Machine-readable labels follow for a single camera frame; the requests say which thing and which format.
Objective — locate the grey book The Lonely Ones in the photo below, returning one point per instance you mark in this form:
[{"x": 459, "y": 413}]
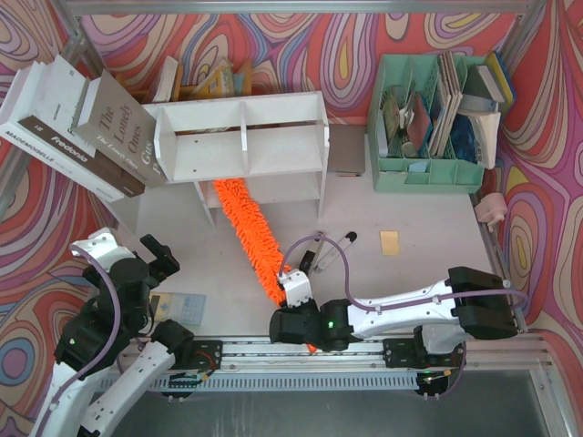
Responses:
[{"x": 118, "y": 126}]

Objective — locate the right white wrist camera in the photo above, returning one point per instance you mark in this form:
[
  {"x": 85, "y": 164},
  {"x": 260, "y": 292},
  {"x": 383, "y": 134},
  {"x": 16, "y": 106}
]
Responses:
[{"x": 297, "y": 287}]

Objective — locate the pink piggy figurine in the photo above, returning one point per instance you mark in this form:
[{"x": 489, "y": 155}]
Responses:
[{"x": 491, "y": 210}]

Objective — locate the black white stapler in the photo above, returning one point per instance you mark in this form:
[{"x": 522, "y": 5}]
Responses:
[{"x": 312, "y": 253}]

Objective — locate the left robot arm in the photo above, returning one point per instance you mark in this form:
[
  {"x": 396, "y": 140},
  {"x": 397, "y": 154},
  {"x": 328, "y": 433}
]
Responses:
[{"x": 92, "y": 340}]

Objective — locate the yellow sticky note pad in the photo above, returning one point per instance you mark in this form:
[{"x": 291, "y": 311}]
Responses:
[{"x": 390, "y": 244}]

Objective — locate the brown book Fredonia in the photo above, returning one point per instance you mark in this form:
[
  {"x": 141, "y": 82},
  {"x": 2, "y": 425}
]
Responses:
[{"x": 99, "y": 165}]

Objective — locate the white book Mademoiselle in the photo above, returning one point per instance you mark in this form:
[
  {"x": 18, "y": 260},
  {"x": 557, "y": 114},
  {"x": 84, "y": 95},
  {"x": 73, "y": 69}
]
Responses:
[{"x": 52, "y": 92}]

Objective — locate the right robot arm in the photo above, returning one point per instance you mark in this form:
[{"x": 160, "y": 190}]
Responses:
[{"x": 468, "y": 304}]

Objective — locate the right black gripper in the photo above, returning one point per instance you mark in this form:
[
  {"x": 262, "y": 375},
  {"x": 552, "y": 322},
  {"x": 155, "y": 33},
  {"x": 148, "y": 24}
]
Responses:
[{"x": 308, "y": 260}]

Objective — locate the wooden rack with books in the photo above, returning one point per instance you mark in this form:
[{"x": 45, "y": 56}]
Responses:
[{"x": 221, "y": 81}]

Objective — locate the mint green desk organizer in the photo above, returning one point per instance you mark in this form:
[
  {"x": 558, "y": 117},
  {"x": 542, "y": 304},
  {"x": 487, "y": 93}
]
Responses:
[{"x": 410, "y": 125}]

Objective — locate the grey notebook with pencil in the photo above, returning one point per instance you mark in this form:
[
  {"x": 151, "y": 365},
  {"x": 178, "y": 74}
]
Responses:
[{"x": 347, "y": 150}]

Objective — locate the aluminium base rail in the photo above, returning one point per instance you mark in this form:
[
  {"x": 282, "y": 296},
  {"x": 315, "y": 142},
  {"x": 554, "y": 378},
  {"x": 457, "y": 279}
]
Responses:
[{"x": 240, "y": 364}]

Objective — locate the white wooden bookshelf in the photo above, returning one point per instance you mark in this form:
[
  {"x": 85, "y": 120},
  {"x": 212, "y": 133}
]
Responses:
[{"x": 277, "y": 144}]

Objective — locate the white paperback book stack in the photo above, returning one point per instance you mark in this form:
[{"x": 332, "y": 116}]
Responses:
[{"x": 474, "y": 136}]

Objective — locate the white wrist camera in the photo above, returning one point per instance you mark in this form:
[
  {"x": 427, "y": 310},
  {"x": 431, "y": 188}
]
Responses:
[
  {"x": 103, "y": 246},
  {"x": 297, "y": 287}
]

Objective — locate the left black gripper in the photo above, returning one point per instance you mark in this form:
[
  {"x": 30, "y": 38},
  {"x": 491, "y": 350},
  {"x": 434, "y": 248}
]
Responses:
[{"x": 160, "y": 257}]

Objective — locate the orange microfiber duster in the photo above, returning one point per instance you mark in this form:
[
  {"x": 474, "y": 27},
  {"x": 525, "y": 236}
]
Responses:
[{"x": 254, "y": 233}]

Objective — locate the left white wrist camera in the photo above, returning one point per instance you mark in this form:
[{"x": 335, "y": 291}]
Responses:
[{"x": 103, "y": 246}]

